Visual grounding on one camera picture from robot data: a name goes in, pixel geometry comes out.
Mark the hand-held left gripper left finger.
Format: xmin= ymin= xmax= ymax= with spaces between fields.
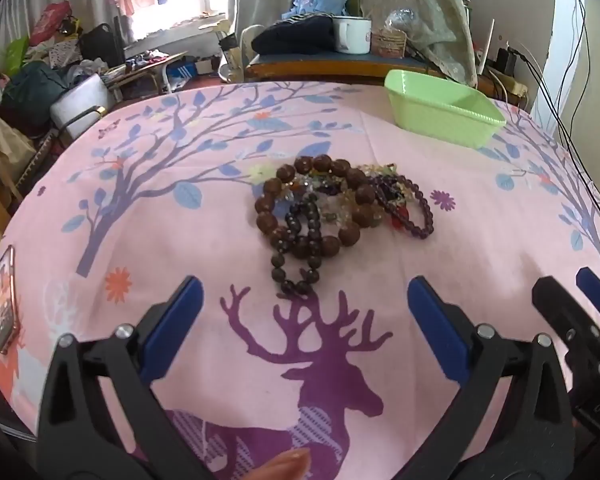
xmin=35 ymin=275 xmax=204 ymax=480

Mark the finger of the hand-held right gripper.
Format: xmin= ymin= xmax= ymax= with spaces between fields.
xmin=576 ymin=267 xmax=600 ymax=322
xmin=532 ymin=276 xmax=600 ymax=397

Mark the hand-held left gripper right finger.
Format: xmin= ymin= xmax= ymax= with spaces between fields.
xmin=407 ymin=275 xmax=576 ymax=480

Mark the red bead bracelet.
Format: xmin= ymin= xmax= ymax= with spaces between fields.
xmin=385 ymin=202 xmax=413 ymax=231

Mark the dark small bead bracelet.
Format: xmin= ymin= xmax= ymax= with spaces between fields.
xmin=269 ymin=192 xmax=327 ymax=300

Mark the purple bead bracelet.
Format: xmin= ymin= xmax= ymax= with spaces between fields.
xmin=371 ymin=172 xmax=434 ymax=242

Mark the large brown bead bracelet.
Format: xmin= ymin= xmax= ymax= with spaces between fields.
xmin=254 ymin=154 xmax=382 ymax=257

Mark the multicolour crystal bead bracelet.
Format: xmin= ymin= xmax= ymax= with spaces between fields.
xmin=280 ymin=172 xmax=381 ymax=228

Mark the green plastic tray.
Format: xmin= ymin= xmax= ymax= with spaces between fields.
xmin=384 ymin=70 xmax=507 ymax=150

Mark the person's left hand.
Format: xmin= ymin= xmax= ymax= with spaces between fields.
xmin=250 ymin=448 xmax=312 ymax=480

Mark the pink printed tablecloth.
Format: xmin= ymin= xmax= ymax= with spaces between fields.
xmin=0 ymin=82 xmax=600 ymax=480

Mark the smartphone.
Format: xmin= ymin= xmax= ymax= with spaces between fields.
xmin=0 ymin=245 xmax=20 ymax=356

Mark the beige power strip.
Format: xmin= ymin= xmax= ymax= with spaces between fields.
xmin=490 ymin=75 xmax=528 ymax=107

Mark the beige paper bag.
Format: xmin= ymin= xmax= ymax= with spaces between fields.
xmin=0 ymin=112 xmax=37 ymax=181

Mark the blue shoe box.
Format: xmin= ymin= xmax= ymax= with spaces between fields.
xmin=167 ymin=62 xmax=199 ymax=91

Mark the small folding table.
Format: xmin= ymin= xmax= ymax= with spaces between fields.
xmin=102 ymin=52 xmax=188 ymax=101

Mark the white router antenna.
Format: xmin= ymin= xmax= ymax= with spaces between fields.
xmin=480 ymin=19 xmax=496 ymax=76

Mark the dark green bag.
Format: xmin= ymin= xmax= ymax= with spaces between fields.
xmin=2 ymin=61 xmax=68 ymax=121

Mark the white chair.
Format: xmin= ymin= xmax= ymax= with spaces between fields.
xmin=219 ymin=19 xmax=261 ymax=83

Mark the wicker basket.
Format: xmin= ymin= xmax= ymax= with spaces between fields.
xmin=371 ymin=30 xmax=408 ymax=58

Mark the black bag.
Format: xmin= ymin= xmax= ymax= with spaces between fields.
xmin=77 ymin=22 xmax=126 ymax=68

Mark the white enamel mug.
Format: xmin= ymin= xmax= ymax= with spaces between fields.
xmin=332 ymin=16 xmax=372 ymax=55

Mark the clear plastic bag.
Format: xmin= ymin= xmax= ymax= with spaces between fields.
xmin=384 ymin=9 xmax=423 ymax=36

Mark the dark navy folded clothing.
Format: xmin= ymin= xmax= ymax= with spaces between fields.
xmin=251 ymin=15 xmax=337 ymax=56

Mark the green plastic bag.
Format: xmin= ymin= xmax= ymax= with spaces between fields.
xmin=5 ymin=35 xmax=31 ymax=76

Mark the grey-green floral cloth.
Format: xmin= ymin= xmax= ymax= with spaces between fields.
xmin=360 ymin=0 xmax=478 ymax=86

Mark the red bag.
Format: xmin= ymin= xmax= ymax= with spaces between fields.
xmin=30 ymin=1 xmax=73 ymax=46

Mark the blue cloth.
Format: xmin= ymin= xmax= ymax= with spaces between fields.
xmin=280 ymin=0 xmax=351 ymax=21

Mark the black cable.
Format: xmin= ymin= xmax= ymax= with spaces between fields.
xmin=529 ymin=0 xmax=583 ymax=111
xmin=555 ymin=0 xmax=600 ymax=241

